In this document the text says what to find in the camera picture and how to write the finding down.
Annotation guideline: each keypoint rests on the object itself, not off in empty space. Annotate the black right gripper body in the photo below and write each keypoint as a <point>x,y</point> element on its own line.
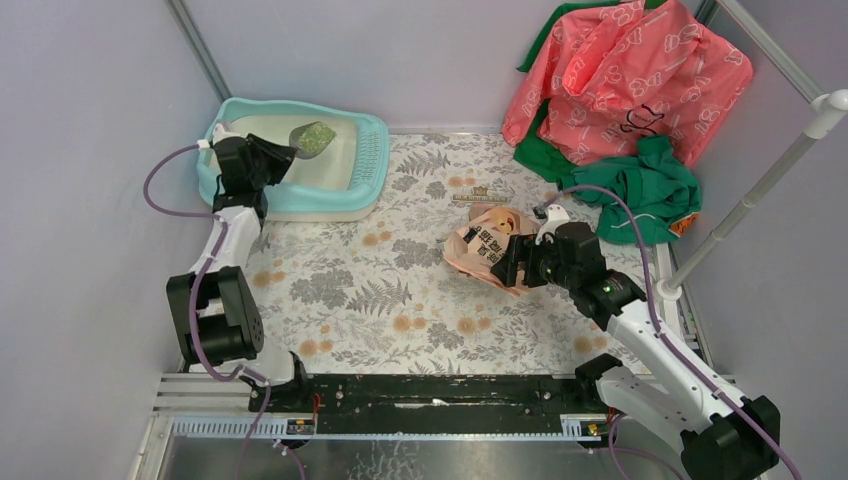
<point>553,270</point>

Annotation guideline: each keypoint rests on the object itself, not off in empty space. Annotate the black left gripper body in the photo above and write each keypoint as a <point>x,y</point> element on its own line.
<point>254,176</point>

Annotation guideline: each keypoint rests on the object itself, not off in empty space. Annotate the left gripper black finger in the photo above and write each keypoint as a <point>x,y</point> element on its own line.
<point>277,169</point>
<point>271,150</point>

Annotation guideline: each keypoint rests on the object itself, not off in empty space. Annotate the pink cat litter bag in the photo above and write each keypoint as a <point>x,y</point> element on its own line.
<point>474,248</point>

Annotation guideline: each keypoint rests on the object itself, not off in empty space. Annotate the silver metal scoop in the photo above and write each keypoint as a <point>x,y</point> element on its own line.
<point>292,137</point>

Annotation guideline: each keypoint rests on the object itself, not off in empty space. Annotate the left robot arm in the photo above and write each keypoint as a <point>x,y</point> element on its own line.
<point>216,318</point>

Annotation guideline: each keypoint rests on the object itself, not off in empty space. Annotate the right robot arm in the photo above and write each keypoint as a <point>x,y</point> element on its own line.
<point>717,431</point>

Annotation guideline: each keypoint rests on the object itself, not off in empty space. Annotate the green cat litter pile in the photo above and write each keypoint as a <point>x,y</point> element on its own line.
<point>314,138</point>

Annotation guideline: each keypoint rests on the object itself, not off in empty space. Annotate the teal litter box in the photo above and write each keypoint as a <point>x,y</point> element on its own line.
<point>342,183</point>

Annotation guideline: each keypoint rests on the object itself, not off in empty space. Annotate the green cloth garment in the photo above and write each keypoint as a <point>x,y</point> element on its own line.
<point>662,194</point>

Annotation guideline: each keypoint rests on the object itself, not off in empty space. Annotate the floral patterned table mat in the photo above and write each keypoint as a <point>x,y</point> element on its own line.
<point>376,296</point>

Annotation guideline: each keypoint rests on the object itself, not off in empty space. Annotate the pink printed garment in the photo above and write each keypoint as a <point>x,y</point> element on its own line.
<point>606,77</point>

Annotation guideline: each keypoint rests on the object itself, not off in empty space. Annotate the white pipe rack stand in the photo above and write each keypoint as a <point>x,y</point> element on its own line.
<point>829,110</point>

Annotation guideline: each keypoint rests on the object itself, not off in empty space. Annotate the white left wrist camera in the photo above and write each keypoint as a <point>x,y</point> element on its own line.
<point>220,131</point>

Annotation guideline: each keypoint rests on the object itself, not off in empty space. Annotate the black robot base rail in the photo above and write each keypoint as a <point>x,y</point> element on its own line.
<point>449,405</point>

